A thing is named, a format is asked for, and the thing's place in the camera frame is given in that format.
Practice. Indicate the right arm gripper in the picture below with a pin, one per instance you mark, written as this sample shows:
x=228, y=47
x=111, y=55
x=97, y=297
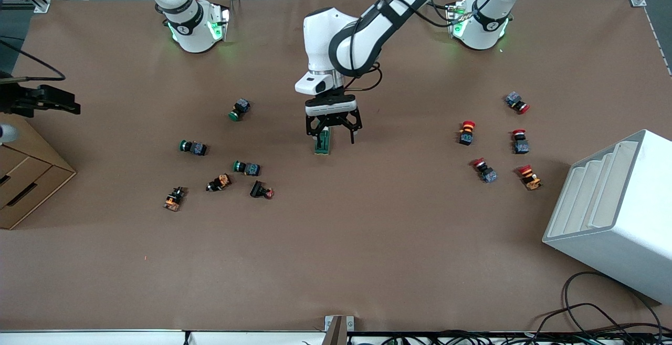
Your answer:
x=16, y=99

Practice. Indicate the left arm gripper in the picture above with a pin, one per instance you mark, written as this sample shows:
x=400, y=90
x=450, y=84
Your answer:
x=333, y=123

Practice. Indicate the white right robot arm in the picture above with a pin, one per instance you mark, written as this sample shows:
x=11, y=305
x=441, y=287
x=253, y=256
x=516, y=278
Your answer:
x=194, y=30

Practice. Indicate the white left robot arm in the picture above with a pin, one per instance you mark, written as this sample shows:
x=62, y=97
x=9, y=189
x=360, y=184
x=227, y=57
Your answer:
x=320, y=35

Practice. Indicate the brown cardboard box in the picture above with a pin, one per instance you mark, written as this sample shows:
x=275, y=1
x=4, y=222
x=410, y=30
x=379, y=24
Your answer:
x=26, y=177

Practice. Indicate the green push button grey block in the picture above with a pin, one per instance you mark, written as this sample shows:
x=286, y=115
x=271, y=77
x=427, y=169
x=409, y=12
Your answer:
x=251, y=168
x=240, y=107
x=197, y=148

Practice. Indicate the black push button red block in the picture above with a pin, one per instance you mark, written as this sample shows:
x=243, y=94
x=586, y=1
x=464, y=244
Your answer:
x=258, y=189

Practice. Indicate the black push button orange block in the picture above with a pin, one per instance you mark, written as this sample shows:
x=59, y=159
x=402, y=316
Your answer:
x=220, y=181
x=173, y=200

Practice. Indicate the red mushroom button black block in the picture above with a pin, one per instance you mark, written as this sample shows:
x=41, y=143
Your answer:
x=466, y=136

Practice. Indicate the red mushroom button grey block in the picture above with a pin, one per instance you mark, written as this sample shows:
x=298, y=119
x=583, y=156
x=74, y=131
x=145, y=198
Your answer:
x=521, y=146
x=514, y=99
x=488, y=174

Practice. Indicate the red mushroom button orange block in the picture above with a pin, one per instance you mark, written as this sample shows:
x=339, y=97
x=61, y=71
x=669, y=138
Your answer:
x=530, y=179

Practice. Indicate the white slotted storage rack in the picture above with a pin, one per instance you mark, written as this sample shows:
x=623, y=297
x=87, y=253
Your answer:
x=625, y=229

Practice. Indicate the metal table edge bracket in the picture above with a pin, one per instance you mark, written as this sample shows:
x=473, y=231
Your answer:
x=332, y=323

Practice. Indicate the white table edge rail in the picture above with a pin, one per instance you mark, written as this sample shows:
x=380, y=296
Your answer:
x=105, y=338

